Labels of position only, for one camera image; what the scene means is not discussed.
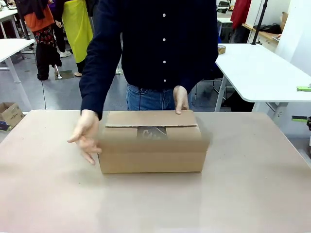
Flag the brown cardboard packing box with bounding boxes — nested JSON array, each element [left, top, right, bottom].
[[98, 109, 210, 174]]

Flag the person's right forearm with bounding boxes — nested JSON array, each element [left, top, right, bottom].
[[79, 43, 122, 121]]

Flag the small printed cardboard box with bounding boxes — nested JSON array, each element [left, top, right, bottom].
[[0, 101, 25, 132]]

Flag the person's left hand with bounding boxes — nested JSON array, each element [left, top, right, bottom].
[[173, 85, 190, 115]]

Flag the person's right hand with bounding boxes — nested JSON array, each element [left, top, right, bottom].
[[67, 109, 103, 166]]

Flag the large white work table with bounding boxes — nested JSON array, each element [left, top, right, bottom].
[[215, 43, 311, 115]]

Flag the wooden shelf board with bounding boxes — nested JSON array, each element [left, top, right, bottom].
[[242, 23, 280, 45]]

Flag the black bag on shelf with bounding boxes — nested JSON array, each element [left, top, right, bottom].
[[254, 23, 282, 34]]

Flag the black stand pole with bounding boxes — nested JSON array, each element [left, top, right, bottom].
[[251, 0, 269, 46]]

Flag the person in red top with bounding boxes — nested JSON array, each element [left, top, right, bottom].
[[230, 0, 252, 44]]

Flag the person in dark shirt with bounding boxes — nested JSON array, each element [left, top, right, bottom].
[[79, 0, 219, 121]]

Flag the person in yellow apron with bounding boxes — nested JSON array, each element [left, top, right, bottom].
[[62, 0, 94, 77]]

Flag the person in orange jacket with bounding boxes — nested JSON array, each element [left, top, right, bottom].
[[14, 0, 63, 81]]

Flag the white side table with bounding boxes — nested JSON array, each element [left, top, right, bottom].
[[0, 38, 36, 84]]

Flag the white background desk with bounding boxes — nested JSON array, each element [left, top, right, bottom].
[[0, 8, 25, 39]]

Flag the metal floor base plate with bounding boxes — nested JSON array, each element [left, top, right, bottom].
[[54, 70, 74, 80]]

